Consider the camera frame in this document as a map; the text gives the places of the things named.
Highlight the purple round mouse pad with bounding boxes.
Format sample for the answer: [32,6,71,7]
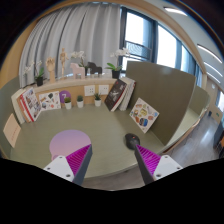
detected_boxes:
[49,129,92,162]

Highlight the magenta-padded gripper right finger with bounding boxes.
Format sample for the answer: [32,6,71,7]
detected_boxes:
[133,144,184,186]

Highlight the ceiling light strips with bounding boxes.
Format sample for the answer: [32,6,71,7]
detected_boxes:
[163,6,224,84]

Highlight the white book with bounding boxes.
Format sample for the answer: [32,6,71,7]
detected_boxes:
[10,88,28,125]

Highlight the white books stack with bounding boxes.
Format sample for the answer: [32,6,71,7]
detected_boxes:
[118,76,137,112]

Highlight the black book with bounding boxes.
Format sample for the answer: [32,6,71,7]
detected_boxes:
[104,78,128,112]

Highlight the grey pleated curtain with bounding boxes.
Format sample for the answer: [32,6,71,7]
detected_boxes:
[18,3,122,88]

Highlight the pink wooden horse figure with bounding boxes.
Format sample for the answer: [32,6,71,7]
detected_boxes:
[69,62,87,80]

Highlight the white orchid in black pot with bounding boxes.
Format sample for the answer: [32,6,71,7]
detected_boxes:
[23,59,48,88]
[70,50,89,76]
[104,47,132,80]

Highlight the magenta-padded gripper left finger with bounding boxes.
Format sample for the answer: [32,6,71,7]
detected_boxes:
[43,143,93,186]

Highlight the wooden hand model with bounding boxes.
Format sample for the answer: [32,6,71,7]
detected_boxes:
[45,56,57,84]

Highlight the wooden artist mannequin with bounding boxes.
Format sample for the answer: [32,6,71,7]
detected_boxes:
[59,47,70,80]

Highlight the dark wooden horse figure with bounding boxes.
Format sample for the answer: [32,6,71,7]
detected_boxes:
[86,61,103,77]

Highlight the beige card with red print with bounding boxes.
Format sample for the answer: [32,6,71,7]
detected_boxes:
[2,113,22,149]

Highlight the white wall socket plate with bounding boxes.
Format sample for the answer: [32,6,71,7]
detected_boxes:
[98,84,110,96]
[83,85,97,98]

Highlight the small plant in white pot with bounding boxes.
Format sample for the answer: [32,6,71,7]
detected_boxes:
[63,96,73,110]
[76,95,85,109]
[93,92,103,108]

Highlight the purple round number sign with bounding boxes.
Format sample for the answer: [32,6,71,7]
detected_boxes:
[59,90,72,104]

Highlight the white card with colourful stickers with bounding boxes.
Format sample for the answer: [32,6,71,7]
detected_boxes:
[128,97,160,134]

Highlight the olive desk partition panel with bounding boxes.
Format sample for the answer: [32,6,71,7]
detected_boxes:
[124,60,198,146]

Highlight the white card with small pictures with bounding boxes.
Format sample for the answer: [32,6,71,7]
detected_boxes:
[38,90,62,112]

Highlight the dark-framed window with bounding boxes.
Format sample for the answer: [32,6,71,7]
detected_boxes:
[119,6,204,88]

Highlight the red-edged picture magazine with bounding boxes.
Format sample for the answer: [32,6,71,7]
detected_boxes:
[18,87,43,123]

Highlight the black computer mouse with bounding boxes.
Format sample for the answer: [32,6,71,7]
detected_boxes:
[124,133,141,150]

